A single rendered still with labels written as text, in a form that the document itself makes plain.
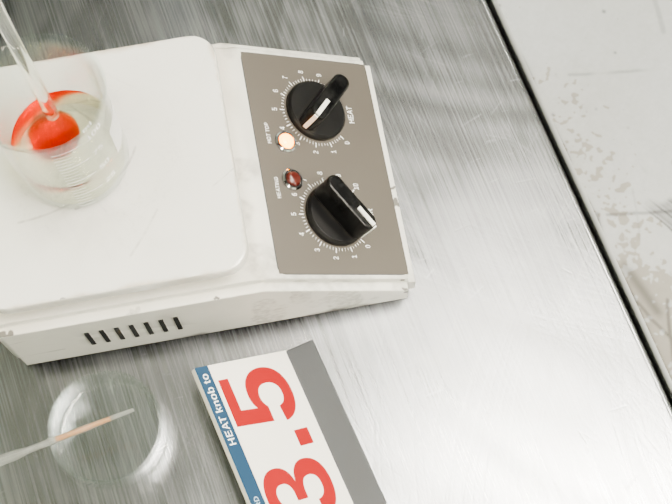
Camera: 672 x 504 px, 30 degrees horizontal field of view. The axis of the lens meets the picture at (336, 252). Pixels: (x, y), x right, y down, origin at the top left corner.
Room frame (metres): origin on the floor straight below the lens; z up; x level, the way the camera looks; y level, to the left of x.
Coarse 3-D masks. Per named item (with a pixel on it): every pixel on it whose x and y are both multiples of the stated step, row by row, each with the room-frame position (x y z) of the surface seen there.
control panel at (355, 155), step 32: (256, 64) 0.29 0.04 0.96; (288, 64) 0.29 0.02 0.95; (320, 64) 0.30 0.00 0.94; (352, 64) 0.30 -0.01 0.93; (256, 96) 0.27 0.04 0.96; (352, 96) 0.28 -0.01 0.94; (256, 128) 0.25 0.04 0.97; (288, 128) 0.26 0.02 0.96; (352, 128) 0.26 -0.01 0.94; (288, 160) 0.24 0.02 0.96; (320, 160) 0.24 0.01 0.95; (352, 160) 0.24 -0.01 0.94; (384, 160) 0.25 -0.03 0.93; (288, 192) 0.22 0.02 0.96; (384, 192) 0.23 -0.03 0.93; (288, 224) 0.20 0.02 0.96; (384, 224) 0.21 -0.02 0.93; (288, 256) 0.19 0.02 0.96; (320, 256) 0.19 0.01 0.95; (352, 256) 0.19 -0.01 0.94; (384, 256) 0.20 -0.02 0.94
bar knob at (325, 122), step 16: (336, 80) 0.28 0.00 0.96; (288, 96) 0.27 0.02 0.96; (304, 96) 0.27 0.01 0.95; (320, 96) 0.27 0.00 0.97; (336, 96) 0.27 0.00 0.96; (288, 112) 0.26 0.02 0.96; (304, 112) 0.26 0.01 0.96; (320, 112) 0.26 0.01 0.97; (336, 112) 0.27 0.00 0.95; (304, 128) 0.26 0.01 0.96; (320, 128) 0.26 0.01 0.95; (336, 128) 0.26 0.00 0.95
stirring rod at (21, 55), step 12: (0, 0) 0.24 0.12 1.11; (0, 12) 0.24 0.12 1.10; (0, 24) 0.24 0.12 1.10; (12, 24) 0.24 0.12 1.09; (12, 36) 0.24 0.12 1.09; (12, 48) 0.24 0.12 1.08; (24, 48) 0.24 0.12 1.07; (24, 60) 0.24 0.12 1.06; (24, 72) 0.24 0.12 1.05; (36, 72) 0.24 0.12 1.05; (36, 84) 0.24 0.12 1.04; (36, 96) 0.24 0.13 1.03; (48, 96) 0.24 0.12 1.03; (48, 108) 0.24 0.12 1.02
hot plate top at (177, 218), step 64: (128, 64) 0.28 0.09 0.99; (192, 64) 0.28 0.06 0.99; (128, 128) 0.24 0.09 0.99; (192, 128) 0.24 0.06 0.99; (0, 192) 0.21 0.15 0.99; (128, 192) 0.21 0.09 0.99; (192, 192) 0.21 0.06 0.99; (0, 256) 0.18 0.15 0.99; (64, 256) 0.18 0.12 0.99; (128, 256) 0.18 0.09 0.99; (192, 256) 0.18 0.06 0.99
